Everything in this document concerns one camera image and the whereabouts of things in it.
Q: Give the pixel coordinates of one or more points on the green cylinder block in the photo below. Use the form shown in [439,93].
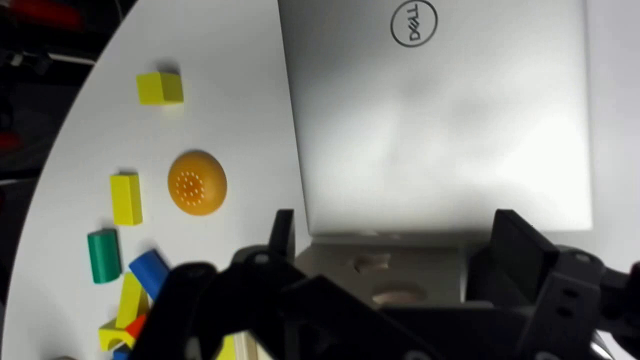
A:
[104,254]

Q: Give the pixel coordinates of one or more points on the short blue block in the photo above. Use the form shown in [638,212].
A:
[120,355]

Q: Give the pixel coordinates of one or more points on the small yellow block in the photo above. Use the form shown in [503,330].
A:
[228,349]

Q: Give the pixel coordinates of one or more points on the black laptop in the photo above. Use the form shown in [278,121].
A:
[441,121]

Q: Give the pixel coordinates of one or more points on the yellow arch block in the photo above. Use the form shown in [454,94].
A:
[110,335]

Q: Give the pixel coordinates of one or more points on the yellow wooden cube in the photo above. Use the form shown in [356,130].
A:
[160,86]

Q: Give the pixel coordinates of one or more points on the wooden shape sorter box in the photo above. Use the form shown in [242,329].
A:
[393,273]

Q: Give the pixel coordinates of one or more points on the yellow rectangular block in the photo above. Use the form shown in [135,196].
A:
[126,198]

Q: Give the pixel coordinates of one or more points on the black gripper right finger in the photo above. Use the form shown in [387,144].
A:
[547,281]

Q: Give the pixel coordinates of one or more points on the yellow wooden block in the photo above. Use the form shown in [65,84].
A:
[131,300]

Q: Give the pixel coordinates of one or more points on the red block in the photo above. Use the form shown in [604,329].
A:
[136,326]

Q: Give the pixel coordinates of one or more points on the long blue block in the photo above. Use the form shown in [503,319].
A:
[150,270]

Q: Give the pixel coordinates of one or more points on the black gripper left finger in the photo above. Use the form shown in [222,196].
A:
[267,312]

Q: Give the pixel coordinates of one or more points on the orange dome toy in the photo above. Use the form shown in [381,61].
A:
[197,182]

